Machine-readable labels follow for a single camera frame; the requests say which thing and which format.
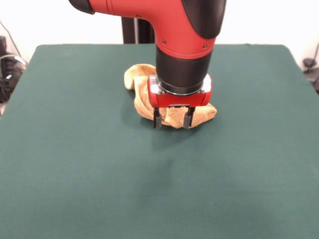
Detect tan terry towel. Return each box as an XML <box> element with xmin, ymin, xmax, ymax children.
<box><xmin>124</xmin><ymin>63</ymin><xmax>218</xmax><ymax>129</ymax></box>

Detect black cable bundle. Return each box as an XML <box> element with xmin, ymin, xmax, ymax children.
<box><xmin>305</xmin><ymin>67</ymin><xmax>319</xmax><ymax>94</ymax></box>

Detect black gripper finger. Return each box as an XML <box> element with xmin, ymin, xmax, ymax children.
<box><xmin>183</xmin><ymin>106</ymin><xmax>196</xmax><ymax>129</ymax></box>
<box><xmin>153</xmin><ymin>106</ymin><xmax>162</xmax><ymax>129</ymax></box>

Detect dark green table cloth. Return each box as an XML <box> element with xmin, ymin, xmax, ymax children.
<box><xmin>0</xmin><ymin>43</ymin><xmax>319</xmax><ymax>239</ymax></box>

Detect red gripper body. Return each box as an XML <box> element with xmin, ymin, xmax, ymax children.
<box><xmin>147</xmin><ymin>74</ymin><xmax>213</xmax><ymax>109</ymax></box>

